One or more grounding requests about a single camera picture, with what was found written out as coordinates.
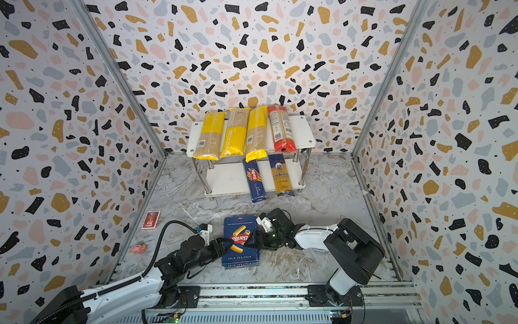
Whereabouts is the pink small toy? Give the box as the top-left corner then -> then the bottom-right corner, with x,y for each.
129,242 -> 148,255

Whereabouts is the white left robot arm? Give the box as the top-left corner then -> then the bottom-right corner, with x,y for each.
31,234 -> 228,323

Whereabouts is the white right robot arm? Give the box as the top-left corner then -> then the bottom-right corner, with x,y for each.
253,208 -> 385,306

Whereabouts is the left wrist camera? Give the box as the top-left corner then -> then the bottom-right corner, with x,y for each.
196,224 -> 213,247

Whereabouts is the black corrugated cable conduit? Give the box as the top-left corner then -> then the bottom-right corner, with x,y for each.
32,219 -> 199,324

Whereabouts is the yellow clear spaghetti bag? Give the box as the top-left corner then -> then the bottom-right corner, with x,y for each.
245,106 -> 268,163

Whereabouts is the blue Ankara spaghetti bag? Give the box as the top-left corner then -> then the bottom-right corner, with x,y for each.
268,154 -> 295,197

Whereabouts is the blue Barilla spaghetti box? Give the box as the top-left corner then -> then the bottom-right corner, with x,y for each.
242,159 -> 267,203

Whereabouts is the white two-tier shelf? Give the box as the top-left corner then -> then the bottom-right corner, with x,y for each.
187,116 -> 316,197

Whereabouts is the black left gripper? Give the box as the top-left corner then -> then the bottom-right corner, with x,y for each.
185,238 -> 236,275

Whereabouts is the yellow Pastatime spaghetti bag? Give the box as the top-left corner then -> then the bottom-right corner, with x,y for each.
221,108 -> 250,158

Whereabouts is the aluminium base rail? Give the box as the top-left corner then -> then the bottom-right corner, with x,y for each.
80,281 -> 422,324

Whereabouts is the red playing card box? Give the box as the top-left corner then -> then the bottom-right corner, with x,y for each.
142,211 -> 161,230

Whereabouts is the red spaghetti bag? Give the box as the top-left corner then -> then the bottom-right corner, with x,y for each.
268,105 -> 297,153

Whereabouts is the blue Barilla rigatoni box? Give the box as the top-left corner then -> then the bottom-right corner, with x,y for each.
221,215 -> 260,269

